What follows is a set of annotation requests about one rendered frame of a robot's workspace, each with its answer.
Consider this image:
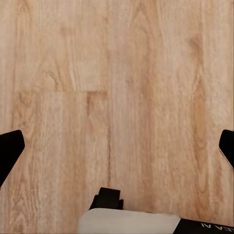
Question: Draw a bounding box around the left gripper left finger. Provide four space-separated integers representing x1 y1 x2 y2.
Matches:
0 130 25 187

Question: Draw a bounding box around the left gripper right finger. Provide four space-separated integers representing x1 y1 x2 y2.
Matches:
219 130 234 168

